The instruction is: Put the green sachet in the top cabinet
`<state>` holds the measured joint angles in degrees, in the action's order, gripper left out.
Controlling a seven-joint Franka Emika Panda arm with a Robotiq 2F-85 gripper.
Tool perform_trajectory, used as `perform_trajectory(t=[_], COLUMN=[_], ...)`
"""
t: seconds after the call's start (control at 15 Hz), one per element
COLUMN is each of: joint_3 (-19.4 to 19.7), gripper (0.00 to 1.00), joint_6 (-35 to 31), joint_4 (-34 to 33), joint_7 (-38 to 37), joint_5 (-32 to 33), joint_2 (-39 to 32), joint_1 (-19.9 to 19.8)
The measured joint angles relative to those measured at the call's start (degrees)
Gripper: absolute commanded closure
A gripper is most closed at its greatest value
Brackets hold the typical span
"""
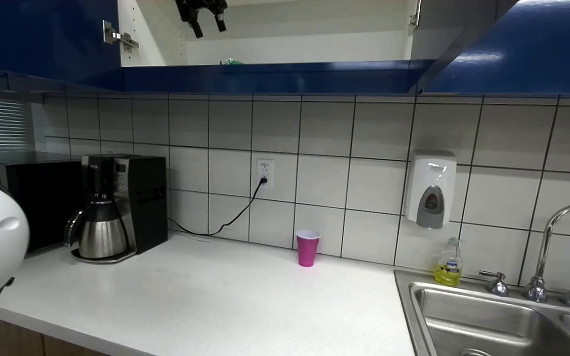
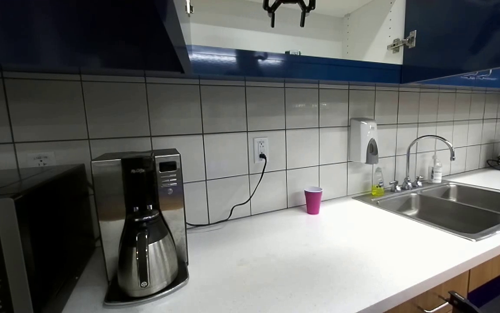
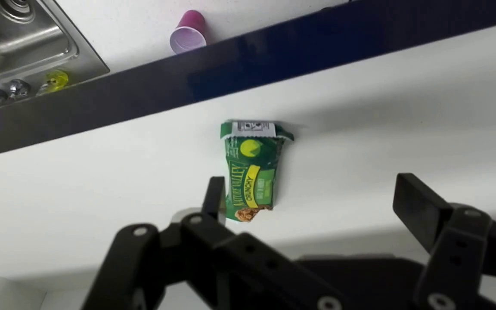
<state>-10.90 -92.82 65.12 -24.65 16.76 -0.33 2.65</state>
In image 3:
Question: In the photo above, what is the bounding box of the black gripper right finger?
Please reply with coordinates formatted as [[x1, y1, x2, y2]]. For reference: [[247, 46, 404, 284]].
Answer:
[[392, 172, 496, 310]]

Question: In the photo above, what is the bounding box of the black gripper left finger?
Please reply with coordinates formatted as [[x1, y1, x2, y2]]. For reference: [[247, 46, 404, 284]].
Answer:
[[82, 173, 349, 310]]

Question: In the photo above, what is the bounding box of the green snack sachet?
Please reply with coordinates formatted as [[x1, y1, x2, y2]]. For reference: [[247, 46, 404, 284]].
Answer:
[[219, 117, 297, 223]]

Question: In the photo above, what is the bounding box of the white cabinet with blue trim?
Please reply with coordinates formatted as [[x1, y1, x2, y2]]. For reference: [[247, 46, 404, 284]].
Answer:
[[0, 0, 496, 310]]

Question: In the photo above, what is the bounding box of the pink plastic cup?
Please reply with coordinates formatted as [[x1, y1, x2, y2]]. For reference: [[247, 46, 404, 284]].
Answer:
[[168, 8, 211, 56]]

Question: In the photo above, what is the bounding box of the chrome sink faucet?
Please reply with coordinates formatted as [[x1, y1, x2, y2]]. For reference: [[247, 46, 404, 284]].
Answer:
[[0, 77, 33, 115]]

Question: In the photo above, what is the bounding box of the stainless steel sink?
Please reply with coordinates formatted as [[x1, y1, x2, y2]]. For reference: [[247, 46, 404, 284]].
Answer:
[[0, 0, 113, 117]]

